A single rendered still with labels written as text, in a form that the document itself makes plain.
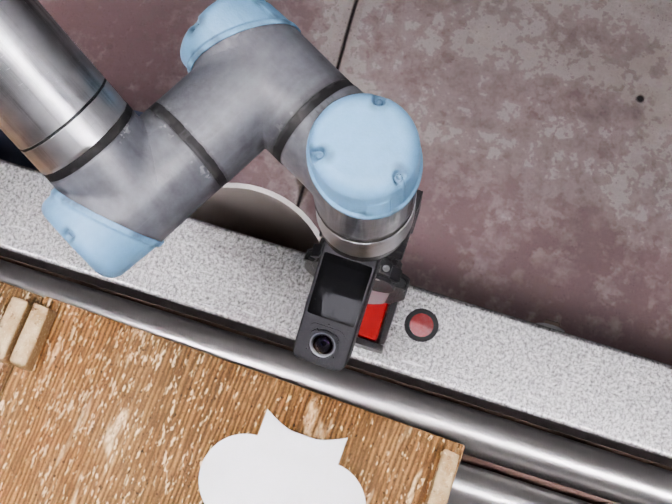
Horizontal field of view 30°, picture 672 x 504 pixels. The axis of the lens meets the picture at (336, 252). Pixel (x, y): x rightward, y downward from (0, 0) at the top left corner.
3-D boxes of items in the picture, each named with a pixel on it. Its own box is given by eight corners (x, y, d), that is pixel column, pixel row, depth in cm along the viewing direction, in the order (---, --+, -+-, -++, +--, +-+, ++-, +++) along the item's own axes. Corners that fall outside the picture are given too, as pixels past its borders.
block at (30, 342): (40, 306, 116) (32, 299, 113) (58, 313, 116) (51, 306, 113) (14, 366, 114) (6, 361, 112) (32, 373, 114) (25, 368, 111)
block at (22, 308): (19, 300, 116) (11, 293, 113) (37, 307, 116) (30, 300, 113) (-8, 360, 114) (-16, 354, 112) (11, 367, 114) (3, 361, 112)
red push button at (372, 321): (334, 265, 119) (334, 261, 117) (395, 284, 118) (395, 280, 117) (314, 324, 117) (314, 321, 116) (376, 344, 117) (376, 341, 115)
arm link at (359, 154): (360, 56, 83) (451, 144, 81) (360, 117, 94) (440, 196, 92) (273, 133, 82) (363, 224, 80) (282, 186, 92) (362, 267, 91)
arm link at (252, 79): (127, 68, 85) (235, 179, 83) (248, -38, 87) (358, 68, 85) (149, 108, 93) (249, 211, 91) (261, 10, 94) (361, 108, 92)
